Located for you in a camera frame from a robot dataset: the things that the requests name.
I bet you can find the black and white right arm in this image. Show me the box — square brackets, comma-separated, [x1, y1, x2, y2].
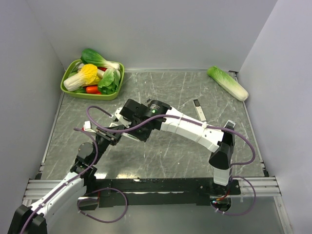
[115, 99, 235, 194]

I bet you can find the green plastic basket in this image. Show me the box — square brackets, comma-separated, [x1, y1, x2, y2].
[60, 59, 124, 100]

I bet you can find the green white napa cabbage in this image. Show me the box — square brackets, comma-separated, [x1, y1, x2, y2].
[207, 66, 249, 101]

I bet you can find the long white remote control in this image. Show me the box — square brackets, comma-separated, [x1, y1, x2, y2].
[108, 122, 139, 141]

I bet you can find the yellow toy napa cabbage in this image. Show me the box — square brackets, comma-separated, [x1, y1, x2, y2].
[63, 64, 101, 92]

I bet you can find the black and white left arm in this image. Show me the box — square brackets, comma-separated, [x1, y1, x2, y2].
[8, 125, 134, 234]

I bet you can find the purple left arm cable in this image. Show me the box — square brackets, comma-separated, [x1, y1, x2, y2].
[19, 127, 128, 234]

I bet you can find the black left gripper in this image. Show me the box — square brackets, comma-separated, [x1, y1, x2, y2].
[92, 124, 125, 164]

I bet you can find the small white display remote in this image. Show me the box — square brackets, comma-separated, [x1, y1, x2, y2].
[225, 120, 235, 128]

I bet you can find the green leafy toy lettuce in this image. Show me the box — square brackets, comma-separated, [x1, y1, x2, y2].
[97, 68, 121, 95]

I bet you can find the toy bok choy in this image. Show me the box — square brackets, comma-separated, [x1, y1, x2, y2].
[80, 48, 120, 70]

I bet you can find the orange toy carrot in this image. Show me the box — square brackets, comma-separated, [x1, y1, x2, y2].
[85, 85, 99, 94]

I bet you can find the slim white remote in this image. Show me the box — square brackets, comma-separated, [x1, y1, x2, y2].
[193, 99, 206, 122]

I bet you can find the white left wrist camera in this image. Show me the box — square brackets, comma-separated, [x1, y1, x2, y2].
[82, 121, 96, 133]

